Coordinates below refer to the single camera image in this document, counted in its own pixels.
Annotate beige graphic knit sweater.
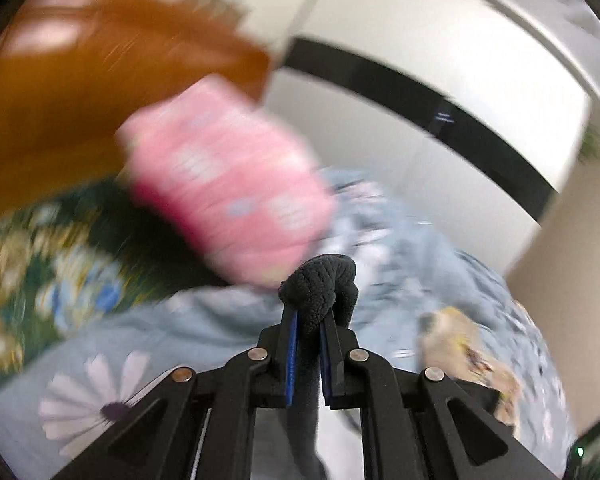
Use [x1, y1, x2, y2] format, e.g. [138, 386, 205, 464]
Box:
[418, 306, 522, 438]

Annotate dark green knit garment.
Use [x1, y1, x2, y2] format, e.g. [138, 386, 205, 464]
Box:
[278, 255, 358, 479]

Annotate light blue floral duvet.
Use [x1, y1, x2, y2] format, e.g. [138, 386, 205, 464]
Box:
[0, 170, 574, 479]

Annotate dark green floral bedsheet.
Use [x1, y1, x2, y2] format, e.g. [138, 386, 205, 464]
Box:
[0, 178, 225, 386]

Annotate pink patterned pillow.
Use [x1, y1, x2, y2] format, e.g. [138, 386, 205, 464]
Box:
[116, 75, 335, 288]

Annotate white wardrobe with black stripe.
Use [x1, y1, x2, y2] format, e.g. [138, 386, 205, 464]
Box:
[264, 0, 591, 273]

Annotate green potted plant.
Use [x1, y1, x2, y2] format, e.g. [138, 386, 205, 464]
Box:
[578, 125, 600, 164]

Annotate brown wooden headboard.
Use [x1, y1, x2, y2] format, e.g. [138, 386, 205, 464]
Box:
[0, 0, 271, 215]

